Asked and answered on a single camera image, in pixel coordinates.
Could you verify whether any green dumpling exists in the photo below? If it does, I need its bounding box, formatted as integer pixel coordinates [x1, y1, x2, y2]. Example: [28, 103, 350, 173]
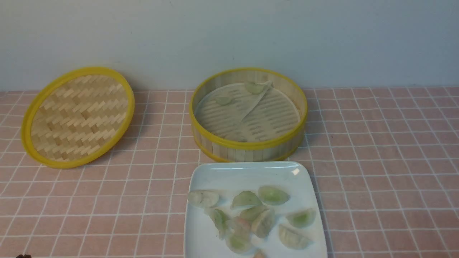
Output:
[244, 81, 271, 95]
[214, 96, 233, 106]

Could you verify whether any pale dumpling plate edge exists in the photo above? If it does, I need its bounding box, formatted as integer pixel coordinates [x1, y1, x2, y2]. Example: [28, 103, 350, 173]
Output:
[187, 190, 220, 209]

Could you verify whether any pink dumpling plate centre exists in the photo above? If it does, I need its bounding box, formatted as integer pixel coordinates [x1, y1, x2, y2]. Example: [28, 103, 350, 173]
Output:
[225, 216, 251, 240]

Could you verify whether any beige dumpling plate middle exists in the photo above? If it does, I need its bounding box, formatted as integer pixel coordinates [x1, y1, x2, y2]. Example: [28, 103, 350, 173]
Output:
[251, 209, 275, 239]

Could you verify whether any pale green dumpling plate bottom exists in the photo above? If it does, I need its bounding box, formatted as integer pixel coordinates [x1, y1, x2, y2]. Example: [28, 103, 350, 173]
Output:
[225, 231, 253, 254]

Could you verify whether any white square plate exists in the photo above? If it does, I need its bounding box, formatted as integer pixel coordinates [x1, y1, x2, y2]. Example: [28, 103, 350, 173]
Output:
[184, 161, 328, 258]

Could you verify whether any pale dumpling plate lower right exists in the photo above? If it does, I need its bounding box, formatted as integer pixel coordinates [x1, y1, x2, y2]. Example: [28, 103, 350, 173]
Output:
[278, 224, 313, 250]

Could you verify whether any pink dumpling plate bottom edge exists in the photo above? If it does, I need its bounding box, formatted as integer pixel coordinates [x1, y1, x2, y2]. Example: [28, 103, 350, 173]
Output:
[253, 250, 266, 258]

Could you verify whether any yellow-rimmed bamboo steamer basket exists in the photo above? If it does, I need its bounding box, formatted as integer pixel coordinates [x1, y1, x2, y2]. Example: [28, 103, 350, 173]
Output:
[190, 67, 308, 162]

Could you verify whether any white steamer liner cloth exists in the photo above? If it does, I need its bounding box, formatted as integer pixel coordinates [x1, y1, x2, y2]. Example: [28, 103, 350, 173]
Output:
[194, 81, 301, 142]

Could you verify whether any yellow-rimmed bamboo steamer lid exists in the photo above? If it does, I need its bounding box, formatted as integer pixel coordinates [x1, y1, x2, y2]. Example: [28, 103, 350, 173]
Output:
[21, 67, 136, 169]

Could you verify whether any pink checkered tablecloth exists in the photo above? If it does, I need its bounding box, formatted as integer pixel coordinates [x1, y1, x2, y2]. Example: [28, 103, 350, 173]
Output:
[0, 87, 458, 258]

